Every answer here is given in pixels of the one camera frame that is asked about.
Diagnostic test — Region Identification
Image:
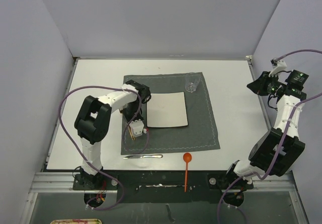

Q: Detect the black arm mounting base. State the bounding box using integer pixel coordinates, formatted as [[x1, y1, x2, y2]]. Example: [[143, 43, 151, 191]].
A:
[[72, 170, 253, 204]]

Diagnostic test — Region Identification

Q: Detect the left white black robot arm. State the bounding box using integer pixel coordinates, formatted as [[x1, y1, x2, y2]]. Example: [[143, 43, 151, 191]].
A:
[[74, 80, 151, 189]]

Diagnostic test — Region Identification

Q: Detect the floral tray edge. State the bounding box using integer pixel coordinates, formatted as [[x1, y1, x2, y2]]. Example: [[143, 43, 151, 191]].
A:
[[50, 218, 102, 224]]

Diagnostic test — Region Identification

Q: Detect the orange plastic spoon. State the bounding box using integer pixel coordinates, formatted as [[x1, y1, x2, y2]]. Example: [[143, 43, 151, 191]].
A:
[[183, 153, 192, 192]]

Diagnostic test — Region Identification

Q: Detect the white square plate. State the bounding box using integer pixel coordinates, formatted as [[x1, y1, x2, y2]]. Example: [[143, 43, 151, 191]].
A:
[[146, 92, 188, 128]]

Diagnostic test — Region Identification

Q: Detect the clear plastic cup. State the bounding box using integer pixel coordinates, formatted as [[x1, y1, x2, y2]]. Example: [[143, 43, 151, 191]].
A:
[[185, 72, 201, 93]]

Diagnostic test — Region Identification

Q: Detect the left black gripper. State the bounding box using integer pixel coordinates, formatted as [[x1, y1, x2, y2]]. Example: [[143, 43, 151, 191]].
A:
[[120, 101, 143, 128]]

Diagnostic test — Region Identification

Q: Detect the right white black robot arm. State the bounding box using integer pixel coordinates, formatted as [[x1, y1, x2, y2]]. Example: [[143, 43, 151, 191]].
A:
[[224, 70, 308, 188]]

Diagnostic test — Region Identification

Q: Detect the gold fork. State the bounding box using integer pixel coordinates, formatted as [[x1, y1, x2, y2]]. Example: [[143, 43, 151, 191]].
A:
[[128, 125, 135, 141]]

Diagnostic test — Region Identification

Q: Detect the silver table knife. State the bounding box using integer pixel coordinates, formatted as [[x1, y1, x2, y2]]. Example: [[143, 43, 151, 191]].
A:
[[123, 154, 163, 159]]

